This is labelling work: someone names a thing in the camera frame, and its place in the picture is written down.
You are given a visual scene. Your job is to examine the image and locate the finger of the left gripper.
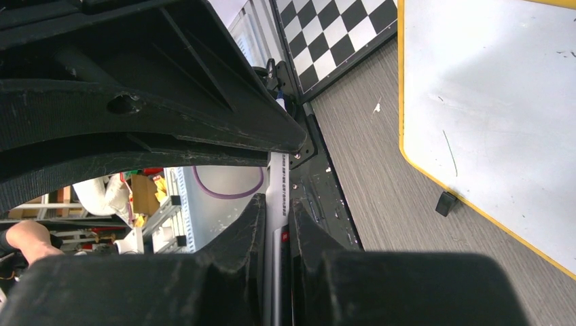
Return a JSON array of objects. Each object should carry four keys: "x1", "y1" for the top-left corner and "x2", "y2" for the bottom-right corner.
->
[{"x1": 1, "y1": 1, "x2": 306, "y2": 212}]

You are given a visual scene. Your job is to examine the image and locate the black white checkerboard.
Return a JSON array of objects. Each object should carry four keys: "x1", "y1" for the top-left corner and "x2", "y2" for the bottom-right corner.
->
[{"x1": 270, "y1": 0, "x2": 397, "y2": 102}]

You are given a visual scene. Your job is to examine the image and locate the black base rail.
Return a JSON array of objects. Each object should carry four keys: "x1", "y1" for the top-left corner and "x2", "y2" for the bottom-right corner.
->
[{"x1": 265, "y1": 58, "x2": 363, "y2": 252}]

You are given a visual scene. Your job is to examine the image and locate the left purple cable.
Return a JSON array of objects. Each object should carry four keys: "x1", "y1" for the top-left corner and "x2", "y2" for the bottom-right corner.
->
[{"x1": 192, "y1": 165, "x2": 265, "y2": 200}]

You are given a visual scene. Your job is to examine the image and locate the person's hand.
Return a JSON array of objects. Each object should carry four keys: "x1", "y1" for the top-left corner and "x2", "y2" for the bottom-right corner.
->
[{"x1": 5, "y1": 221, "x2": 64, "y2": 266}]

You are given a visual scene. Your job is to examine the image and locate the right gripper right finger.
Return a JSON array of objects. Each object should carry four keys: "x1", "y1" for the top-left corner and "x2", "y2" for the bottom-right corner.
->
[{"x1": 289, "y1": 200, "x2": 528, "y2": 325}]

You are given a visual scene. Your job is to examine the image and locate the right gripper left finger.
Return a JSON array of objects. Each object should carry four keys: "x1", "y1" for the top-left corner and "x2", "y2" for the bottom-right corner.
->
[{"x1": 1, "y1": 194, "x2": 266, "y2": 325}]

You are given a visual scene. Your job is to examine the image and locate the whiteboard marker pen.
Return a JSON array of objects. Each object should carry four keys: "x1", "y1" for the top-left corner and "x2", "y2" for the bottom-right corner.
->
[{"x1": 263, "y1": 153, "x2": 292, "y2": 325}]

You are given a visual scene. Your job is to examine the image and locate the metal wire whiteboard stand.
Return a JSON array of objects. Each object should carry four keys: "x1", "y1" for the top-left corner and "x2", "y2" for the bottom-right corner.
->
[{"x1": 435, "y1": 192, "x2": 458, "y2": 217}]

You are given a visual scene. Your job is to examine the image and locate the yellow framed whiteboard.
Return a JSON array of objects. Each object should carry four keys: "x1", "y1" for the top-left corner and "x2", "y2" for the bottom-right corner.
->
[{"x1": 398, "y1": 1, "x2": 575, "y2": 276}]

